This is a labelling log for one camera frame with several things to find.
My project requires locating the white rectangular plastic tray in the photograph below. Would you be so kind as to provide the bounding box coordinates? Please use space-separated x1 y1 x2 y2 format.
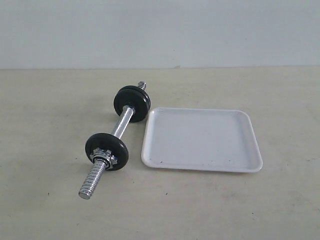
141 107 263 173

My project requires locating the chrome star collar nut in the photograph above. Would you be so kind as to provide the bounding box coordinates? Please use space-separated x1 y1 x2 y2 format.
89 147 118 171

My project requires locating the black weight plate tray end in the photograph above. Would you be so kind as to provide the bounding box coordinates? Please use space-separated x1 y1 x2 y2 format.
114 88 149 123

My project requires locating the black weight plate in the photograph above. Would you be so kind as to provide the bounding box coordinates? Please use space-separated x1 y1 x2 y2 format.
118 85 152 118

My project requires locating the chrome threaded dumbbell bar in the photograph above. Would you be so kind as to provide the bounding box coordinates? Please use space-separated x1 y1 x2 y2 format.
78 81 151 200

